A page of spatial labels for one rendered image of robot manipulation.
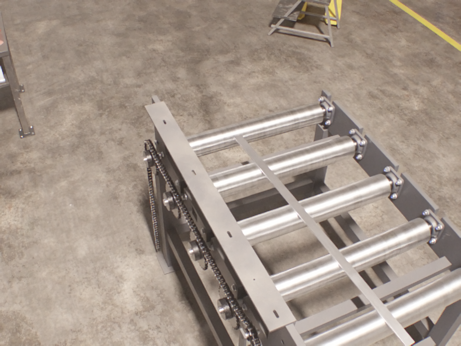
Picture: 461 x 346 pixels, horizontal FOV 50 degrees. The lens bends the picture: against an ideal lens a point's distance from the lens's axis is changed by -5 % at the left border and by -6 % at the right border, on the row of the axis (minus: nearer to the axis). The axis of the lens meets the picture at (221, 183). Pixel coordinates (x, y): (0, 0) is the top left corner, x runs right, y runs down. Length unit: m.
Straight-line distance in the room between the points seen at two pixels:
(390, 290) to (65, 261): 1.93
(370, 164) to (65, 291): 1.83
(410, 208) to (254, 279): 1.05
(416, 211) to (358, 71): 2.63
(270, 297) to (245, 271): 0.12
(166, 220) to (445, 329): 1.50
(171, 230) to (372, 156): 1.13
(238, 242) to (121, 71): 3.20
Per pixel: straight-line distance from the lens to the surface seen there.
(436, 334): 2.62
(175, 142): 2.09
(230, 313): 1.92
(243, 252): 1.71
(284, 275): 1.98
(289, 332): 1.57
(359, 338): 1.90
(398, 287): 2.22
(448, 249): 2.36
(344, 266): 2.03
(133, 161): 3.76
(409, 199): 2.46
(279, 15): 5.13
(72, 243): 3.33
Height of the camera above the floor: 2.52
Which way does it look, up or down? 45 degrees down
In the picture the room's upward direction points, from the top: 1 degrees clockwise
